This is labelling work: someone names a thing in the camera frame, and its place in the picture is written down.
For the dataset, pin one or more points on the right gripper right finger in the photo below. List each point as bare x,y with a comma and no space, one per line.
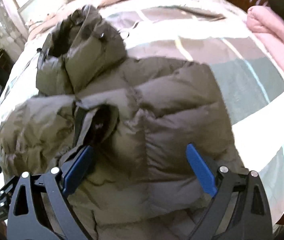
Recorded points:
238,209

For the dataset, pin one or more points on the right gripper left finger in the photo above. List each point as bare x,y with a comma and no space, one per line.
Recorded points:
24,219

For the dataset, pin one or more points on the brown puffer jacket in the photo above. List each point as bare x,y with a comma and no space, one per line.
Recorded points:
138,114

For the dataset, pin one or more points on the striped pastel bed sheet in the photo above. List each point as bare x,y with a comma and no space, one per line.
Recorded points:
252,83

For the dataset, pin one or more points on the pink folded blanket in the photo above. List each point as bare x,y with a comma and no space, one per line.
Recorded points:
268,27

